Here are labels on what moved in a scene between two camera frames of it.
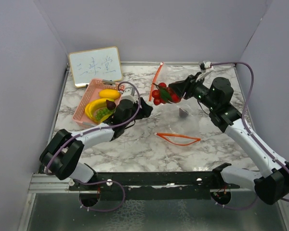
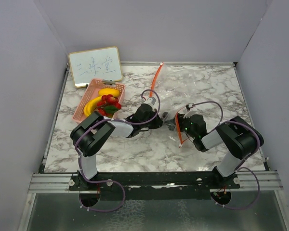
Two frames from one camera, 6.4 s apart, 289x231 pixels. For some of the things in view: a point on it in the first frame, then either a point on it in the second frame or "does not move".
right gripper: [181, 87] to [181, 119]
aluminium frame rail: [45, 183] does not move
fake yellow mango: [109, 94] does not move
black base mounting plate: [155, 186] does not move
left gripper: [145, 111] to [157, 123]
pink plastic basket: [91, 93] does not move
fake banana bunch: [91, 108] does not move
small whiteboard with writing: [103, 64] does not move
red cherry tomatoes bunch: [164, 95] to [109, 105]
